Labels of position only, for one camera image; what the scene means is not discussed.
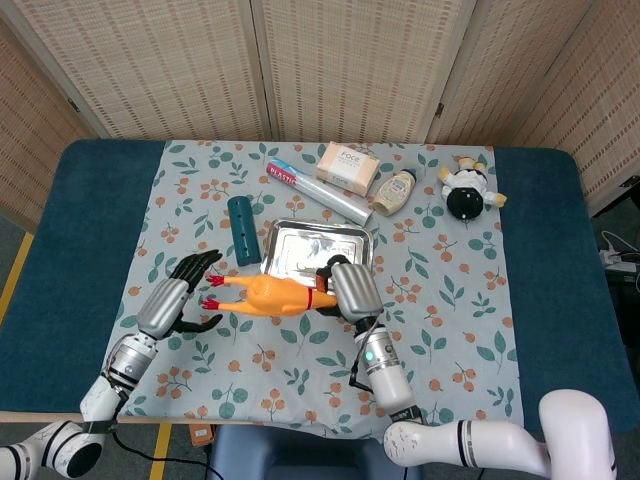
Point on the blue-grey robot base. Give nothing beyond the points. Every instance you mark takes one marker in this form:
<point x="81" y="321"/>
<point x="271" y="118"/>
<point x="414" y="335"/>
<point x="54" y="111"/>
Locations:
<point x="300" y="455"/>

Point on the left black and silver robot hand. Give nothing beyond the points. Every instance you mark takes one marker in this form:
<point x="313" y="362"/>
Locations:
<point x="165" y="305"/>

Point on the white power strip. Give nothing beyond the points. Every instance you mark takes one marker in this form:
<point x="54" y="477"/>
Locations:
<point x="620" y="259"/>

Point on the dark teal table cover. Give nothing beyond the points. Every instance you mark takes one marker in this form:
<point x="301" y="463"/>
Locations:
<point x="550" y="300"/>

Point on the yellow rubber chicken toy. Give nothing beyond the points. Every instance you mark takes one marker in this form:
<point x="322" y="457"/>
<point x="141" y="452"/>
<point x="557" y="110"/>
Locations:
<point x="270" y="295"/>

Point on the plastic food wrap roll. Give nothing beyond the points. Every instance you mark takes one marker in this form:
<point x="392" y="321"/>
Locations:
<point x="325" y="192"/>

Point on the black and white plush toy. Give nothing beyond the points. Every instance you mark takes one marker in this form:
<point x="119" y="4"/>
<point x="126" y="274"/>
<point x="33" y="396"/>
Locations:
<point x="467" y="197"/>

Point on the floral leaf print tablecloth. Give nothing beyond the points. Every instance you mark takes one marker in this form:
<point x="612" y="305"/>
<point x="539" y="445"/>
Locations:
<point x="310" y="365"/>

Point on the metal screen hinge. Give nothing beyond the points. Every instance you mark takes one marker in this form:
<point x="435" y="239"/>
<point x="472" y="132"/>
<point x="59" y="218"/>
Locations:
<point x="74" y="105"/>
<point x="440" y="108"/>

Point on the stainless steel tray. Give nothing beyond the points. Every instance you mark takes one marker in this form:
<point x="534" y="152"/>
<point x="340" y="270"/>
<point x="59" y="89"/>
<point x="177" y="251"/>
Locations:
<point x="320" y="245"/>

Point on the small orange box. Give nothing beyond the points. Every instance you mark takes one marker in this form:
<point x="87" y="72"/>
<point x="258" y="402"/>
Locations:
<point x="202" y="434"/>

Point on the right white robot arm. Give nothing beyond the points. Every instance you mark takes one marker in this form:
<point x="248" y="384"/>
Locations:
<point x="390" y="380"/>

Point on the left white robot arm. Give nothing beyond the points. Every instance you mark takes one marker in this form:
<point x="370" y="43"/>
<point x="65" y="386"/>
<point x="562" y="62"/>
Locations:
<point x="125" y="357"/>

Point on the beige face soap box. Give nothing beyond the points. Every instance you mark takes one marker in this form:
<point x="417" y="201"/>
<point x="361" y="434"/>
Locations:
<point x="347" y="167"/>

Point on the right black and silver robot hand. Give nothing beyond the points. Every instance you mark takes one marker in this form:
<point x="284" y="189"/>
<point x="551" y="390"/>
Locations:
<point x="355" y="292"/>

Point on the teal perforated half-cylinder holder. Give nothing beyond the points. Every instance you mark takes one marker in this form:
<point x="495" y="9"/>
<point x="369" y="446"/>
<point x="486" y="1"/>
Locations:
<point x="243" y="230"/>

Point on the woven folding screen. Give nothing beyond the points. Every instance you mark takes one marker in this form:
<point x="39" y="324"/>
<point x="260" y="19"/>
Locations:
<point x="170" y="70"/>

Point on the small cream bottle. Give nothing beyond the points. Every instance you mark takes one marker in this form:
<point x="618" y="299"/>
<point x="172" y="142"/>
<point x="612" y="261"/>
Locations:
<point x="395" y="192"/>

